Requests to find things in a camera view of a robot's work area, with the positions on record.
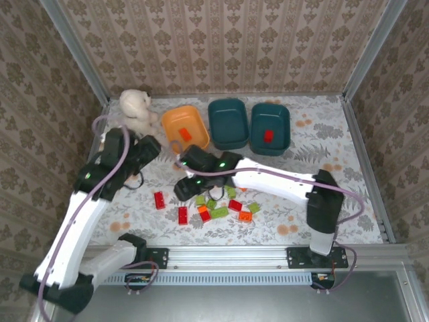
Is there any orange plastic container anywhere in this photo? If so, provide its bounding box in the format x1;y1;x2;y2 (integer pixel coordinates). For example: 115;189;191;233
160;105;211;156

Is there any teal plastic container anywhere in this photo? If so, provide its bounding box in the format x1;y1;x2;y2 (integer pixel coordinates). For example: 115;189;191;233
250;102;291;157
207;97;250;151

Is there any white plush teddy bear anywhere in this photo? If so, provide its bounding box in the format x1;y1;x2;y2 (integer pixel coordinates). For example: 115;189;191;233
119;89;160;138

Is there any floral tablecloth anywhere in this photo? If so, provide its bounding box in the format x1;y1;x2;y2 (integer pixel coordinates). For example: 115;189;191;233
73;95;385;246

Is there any left control board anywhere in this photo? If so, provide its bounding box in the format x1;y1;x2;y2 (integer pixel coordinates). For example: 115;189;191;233
125;272;152;292

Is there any control board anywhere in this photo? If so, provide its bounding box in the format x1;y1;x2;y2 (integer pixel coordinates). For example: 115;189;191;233
125;272;152;292
310;271;336;291

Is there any grey metal shelf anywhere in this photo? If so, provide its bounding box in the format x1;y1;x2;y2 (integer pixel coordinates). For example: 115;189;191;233
32;270;429;322

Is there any right control board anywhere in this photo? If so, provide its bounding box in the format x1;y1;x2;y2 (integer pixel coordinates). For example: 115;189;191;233
310;271;336;291

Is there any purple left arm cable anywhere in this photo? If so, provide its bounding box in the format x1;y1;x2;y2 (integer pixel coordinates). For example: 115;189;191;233
36;115;160;322

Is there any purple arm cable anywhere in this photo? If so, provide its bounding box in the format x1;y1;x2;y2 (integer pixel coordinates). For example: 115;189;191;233
36;115;160;322
169;140;366;296

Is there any short black left gripper cable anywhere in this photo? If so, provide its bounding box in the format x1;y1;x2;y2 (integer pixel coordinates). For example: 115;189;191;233
123;170;145;191

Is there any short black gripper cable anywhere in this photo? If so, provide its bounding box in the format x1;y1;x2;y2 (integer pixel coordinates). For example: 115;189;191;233
123;170;145;191
206;186;227;203

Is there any short black right gripper cable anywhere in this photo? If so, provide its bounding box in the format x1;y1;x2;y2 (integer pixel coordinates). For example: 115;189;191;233
206;186;227;203

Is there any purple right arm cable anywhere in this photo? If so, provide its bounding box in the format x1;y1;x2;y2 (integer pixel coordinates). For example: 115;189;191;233
169;140;366;296

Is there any aluminium mounting rail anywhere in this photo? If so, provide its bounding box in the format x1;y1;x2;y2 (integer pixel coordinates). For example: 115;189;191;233
83;244;408;270

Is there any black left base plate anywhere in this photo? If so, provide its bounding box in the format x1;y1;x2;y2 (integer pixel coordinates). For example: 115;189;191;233
144;247;169;270

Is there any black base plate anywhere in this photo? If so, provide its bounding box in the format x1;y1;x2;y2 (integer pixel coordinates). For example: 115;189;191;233
286;246;349;270
144;247;169;270

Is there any aluminium frame post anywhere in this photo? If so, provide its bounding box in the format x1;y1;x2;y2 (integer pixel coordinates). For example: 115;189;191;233
39;0;111;105
342;0;409;99

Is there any white slotted cable duct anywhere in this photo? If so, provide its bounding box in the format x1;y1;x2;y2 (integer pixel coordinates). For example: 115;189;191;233
97;270;313;286

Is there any thin aluminium table edge rail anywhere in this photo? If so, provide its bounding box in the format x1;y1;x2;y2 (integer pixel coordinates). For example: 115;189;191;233
107;91;346;99

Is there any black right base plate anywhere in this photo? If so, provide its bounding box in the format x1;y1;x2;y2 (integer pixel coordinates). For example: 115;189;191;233
286;246;349;270

